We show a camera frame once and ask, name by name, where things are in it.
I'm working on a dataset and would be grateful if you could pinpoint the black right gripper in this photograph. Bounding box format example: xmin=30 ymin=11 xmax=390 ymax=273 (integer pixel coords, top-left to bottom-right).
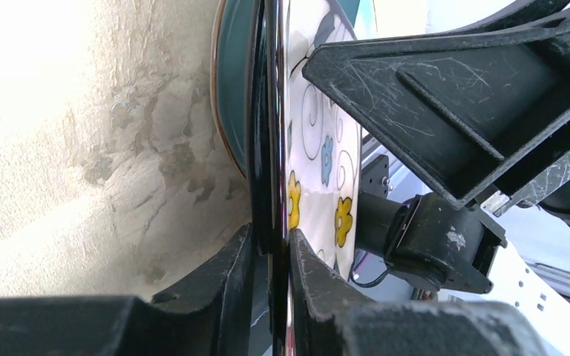
xmin=303 ymin=1 xmax=570 ymax=227

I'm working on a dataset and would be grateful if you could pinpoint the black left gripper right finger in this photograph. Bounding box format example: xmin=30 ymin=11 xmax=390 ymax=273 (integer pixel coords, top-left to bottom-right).
xmin=289 ymin=229 xmax=546 ymax=355

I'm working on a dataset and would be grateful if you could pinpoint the square floral plate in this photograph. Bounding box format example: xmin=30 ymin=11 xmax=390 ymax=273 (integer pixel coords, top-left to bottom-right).
xmin=246 ymin=1 xmax=361 ymax=355

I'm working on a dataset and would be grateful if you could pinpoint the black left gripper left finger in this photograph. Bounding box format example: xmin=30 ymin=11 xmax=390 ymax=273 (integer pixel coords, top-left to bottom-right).
xmin=0 ymin=224 xmax=255 ymax=355

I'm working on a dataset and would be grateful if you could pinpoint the teal square plate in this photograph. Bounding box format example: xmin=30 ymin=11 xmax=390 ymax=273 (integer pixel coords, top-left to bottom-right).
xmin=210 ymin=0 xmax=255 ymax=177

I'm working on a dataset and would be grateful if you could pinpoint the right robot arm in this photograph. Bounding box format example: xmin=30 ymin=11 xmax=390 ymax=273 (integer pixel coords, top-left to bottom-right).
xmin=304 ymin=1 xmax=570 ymax=293

